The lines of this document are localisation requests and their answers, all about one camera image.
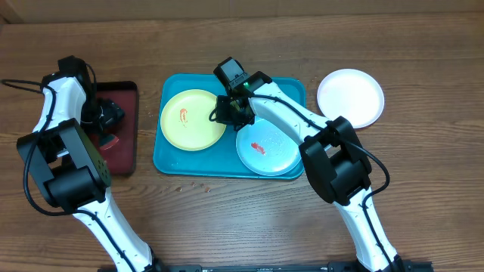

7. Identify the black red-lined water tray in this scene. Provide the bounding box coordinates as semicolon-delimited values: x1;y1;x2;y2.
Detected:
88;81;139;176

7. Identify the white plate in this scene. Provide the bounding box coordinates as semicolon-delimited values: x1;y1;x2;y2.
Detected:
317;69;385;128

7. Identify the green and orange sponge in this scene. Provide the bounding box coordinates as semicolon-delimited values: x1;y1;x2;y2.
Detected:
98;134;119;150

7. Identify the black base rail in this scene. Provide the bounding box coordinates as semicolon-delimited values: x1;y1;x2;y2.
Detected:
97;260;434;272

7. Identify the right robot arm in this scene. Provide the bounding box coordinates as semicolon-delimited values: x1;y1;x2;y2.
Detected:
210;57;405;271

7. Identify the light blue plate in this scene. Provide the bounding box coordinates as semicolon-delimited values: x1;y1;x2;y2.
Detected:
235;117;303;179

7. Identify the yellow-green plate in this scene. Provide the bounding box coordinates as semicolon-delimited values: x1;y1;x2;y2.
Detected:
160;89;226;151

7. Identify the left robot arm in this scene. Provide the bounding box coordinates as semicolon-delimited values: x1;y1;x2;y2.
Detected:
17;56;165;271

